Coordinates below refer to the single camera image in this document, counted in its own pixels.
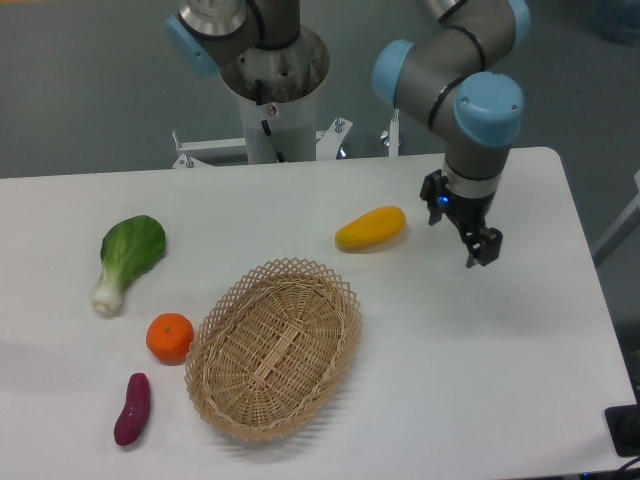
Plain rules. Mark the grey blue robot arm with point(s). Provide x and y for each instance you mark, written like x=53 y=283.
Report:
x=446 y=84

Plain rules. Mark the orange tangerine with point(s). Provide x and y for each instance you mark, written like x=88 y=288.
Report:
x=169 y=337

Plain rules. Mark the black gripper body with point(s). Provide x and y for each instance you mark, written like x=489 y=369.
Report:
x=465 y=202

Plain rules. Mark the purple sweet potato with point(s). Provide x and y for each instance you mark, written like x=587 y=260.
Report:
x=133 y=418

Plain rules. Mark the woven wicker basket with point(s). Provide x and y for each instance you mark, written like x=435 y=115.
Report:
x=273 y=350

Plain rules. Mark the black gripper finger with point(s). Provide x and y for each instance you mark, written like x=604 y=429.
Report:
x=483 y=246
x=433 y=194

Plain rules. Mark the green bok choy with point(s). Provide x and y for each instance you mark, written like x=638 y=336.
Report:
x=129 y=250

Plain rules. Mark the white table leg right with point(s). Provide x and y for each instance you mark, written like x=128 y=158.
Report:
x=626 y=222

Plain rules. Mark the white metal mounting frame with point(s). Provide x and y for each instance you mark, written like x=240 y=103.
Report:
x=301 y=142

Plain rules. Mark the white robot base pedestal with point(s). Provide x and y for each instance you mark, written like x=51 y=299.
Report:
x=277 y=89

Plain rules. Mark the black device at table edge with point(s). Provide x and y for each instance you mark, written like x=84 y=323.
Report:
x=623 y=426

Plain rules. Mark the yellow mango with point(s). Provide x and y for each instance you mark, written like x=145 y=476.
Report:
x=373 y=228

